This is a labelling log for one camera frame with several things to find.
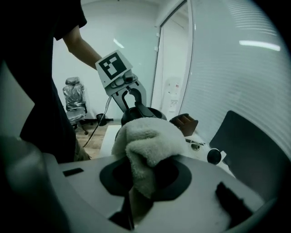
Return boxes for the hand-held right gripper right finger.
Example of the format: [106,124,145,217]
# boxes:
[156,158,181,192]

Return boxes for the white round camera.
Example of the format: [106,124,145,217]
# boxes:
[206,147,227,165]

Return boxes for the white water dispenser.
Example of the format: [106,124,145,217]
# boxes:
[163,77,183,119]

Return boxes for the person's khaki trouser leg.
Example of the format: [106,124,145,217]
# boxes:
[74,138,92,162]

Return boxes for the long dark desk partition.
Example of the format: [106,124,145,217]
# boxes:
[209,111,277,201]

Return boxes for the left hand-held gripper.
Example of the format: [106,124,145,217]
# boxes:
[95,50,147,113]

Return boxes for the black kettle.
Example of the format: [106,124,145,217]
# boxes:
[115,103,169,146]

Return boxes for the dark desk organizer box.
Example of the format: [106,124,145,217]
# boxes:
[169,113,199,137]

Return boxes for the person's black shirt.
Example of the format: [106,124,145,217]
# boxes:
[0,0,88,164]

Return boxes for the plastic-wrapped office chair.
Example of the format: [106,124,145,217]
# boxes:
[62,77,89,135]

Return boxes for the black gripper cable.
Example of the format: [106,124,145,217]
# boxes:
[83,95,112,149]

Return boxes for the person's left forearm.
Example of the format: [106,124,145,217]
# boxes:
[63,29,103,69]

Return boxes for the white cloth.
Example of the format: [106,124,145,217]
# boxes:
[111,118,190,199]

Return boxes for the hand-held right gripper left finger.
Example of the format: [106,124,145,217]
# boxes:
[112,162,134,197]

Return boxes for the coiled white cable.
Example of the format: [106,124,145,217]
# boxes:
[185,138,206,152]

